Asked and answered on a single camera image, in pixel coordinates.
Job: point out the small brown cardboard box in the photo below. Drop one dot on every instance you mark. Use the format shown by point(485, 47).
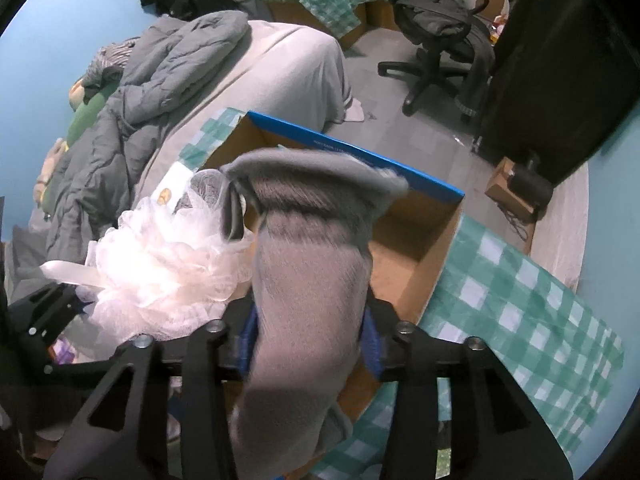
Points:
point(502, 192)

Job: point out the grey duvet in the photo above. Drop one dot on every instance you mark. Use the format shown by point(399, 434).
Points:
point(165, 75)

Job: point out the grey garment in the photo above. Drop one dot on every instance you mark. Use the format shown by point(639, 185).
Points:
point(450, 20)

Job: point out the black cabinet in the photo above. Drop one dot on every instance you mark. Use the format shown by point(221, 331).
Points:
point(555, 70)

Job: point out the black office chair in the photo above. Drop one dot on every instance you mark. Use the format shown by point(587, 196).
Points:
point(430, 67)

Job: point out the beige plush toy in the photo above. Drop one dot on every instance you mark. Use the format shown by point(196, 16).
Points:
point(50, 170)

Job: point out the green plush pillow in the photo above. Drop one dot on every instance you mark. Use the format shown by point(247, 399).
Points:
point(87, 112)

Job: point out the black round device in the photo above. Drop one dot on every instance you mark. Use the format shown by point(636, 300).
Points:
point(532, 182)

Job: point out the striped grey cloth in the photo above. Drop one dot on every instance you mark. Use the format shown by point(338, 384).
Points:
point(107, 57)

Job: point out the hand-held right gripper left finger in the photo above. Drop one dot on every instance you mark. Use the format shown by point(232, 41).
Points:
point(248, 342)

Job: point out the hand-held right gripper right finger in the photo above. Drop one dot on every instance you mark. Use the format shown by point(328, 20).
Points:
point(374, 352)

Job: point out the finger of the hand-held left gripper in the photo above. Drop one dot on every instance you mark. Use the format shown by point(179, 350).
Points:
point(40, 310)

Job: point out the beige mat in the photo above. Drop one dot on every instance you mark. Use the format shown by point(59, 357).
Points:
point(562, 230)

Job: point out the grey sock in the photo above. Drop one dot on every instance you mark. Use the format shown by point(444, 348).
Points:
point(305, 285)

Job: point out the bed with grey sheet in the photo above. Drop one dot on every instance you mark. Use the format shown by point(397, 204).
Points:
point(285, 70)

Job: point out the blue board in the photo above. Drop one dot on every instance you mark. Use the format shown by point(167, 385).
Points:
point(415, 240)

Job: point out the white mesh loofah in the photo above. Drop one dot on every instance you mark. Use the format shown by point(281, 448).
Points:
point(160, 270)

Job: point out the large brown cardboard box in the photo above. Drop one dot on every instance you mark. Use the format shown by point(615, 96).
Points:
point(372, 17)

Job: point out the green checkered tablecloth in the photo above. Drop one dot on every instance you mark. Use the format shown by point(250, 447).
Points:
point(510, 310)

